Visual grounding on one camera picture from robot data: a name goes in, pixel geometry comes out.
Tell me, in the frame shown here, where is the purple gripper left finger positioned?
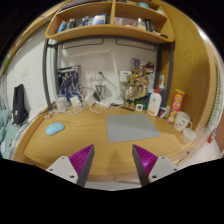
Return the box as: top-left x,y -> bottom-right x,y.
46,143 -> 96,188

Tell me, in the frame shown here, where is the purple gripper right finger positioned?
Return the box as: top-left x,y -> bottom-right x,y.
131,144 -> 178,187

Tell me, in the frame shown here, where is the grey mouse pad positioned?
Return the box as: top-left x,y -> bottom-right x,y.
106,114 -> 160,142

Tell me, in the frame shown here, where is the light blue computer mouse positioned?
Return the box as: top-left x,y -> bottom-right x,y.
45,123 -> 65,136

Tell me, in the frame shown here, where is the white plastic cup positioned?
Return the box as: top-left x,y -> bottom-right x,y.
182,128 -> 196,143

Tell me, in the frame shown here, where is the white lotion bottle red cap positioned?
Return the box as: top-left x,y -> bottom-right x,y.
147,87 -> 162,116

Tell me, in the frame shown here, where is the small white clock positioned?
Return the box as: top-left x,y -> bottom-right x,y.
136,104 -> 144,111

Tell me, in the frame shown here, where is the white mug with face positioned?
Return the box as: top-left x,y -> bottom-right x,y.
174,111 -> 192,132

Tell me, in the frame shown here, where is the white power strip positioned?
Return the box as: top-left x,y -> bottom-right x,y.
95,101 -> 111,107

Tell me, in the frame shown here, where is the clear glass jar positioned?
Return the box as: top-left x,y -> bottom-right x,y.
56,94 -> 67,111

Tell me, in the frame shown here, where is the black backpack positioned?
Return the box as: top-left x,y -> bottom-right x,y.
13,84 -> 28,124

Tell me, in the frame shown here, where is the red chips can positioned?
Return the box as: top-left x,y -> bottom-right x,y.
168,89 -> 185,123

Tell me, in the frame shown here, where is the golden robot figure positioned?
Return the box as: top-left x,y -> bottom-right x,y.
123,74 -> 147,109

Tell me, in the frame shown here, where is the blue model kit box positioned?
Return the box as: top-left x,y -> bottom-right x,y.
57,65 -> 82,100

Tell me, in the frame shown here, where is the wooden wall shelf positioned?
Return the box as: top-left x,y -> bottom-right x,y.
45,0 -> 175,44

